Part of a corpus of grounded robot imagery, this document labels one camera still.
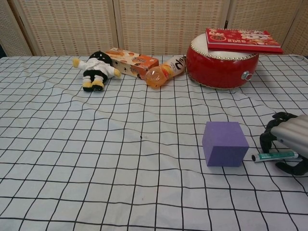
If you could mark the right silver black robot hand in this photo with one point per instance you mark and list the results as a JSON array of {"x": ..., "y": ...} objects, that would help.
[{"x": 287, "y": 131}]

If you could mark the green marker pen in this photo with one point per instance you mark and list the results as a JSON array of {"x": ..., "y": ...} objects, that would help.
[{"x": 274, "y": 156}]

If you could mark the purple foam cube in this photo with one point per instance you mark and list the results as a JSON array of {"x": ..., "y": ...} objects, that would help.
[{"x": 223, "y": 144}]

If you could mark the red drum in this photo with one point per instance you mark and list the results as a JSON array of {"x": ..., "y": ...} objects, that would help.
[{"x": 221, "y": 68}]

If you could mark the red 2025 desk calendar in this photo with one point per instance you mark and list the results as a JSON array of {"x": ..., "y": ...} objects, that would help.
[{"x": 240, "y": 41}]

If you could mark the orange drink bottle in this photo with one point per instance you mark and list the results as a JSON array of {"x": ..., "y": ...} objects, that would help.
[{"x": 166, "y": 71}]

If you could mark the orange snack box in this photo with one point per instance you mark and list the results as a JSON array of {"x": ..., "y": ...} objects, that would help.
[{"x": 134, "y": 63}]

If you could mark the beige woven folding screen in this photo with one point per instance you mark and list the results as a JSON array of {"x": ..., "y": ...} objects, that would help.
[{"x": 149, "y": 24}]

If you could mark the white black grid tablecloth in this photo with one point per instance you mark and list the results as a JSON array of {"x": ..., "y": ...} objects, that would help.
[{"x": 108, "y": 156}]

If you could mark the black white plush doll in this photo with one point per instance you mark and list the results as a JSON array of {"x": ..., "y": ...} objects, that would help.
[{"x": 96, "y": 69}]

